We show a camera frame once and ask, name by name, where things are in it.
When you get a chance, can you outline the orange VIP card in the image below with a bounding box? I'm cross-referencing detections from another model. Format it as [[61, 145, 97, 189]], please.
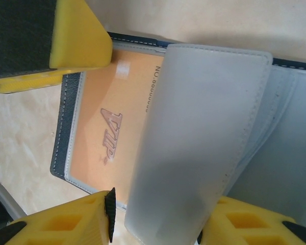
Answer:
[[70, 47, 166, 209]]

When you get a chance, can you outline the dark blue card holder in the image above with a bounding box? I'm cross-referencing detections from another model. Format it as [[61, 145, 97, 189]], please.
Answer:
[[49, 32, 306, 242]]

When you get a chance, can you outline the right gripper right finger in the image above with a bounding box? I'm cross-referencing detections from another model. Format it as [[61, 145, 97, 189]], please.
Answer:
[[196, 195, 306, 245]]

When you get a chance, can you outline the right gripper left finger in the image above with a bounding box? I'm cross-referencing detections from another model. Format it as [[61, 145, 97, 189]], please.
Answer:
[[6, 187, 118, 245]]

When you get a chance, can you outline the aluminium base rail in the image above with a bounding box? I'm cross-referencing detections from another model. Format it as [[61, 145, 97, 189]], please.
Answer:
[[0, 170, 26, 217]]

